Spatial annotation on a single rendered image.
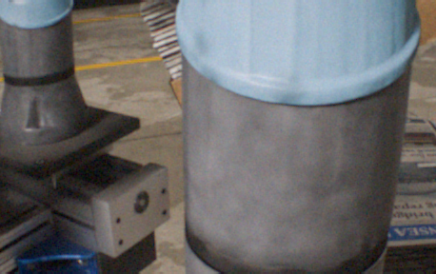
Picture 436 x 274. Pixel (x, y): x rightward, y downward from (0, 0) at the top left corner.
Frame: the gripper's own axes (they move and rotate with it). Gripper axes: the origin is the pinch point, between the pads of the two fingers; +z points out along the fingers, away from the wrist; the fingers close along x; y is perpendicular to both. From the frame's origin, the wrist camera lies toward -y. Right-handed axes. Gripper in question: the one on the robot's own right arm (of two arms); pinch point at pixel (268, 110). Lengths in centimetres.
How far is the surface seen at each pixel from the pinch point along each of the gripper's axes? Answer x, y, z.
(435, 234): -12.1, -20.7, 3.0
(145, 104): 87, -71, 272
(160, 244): 63, -81, 128
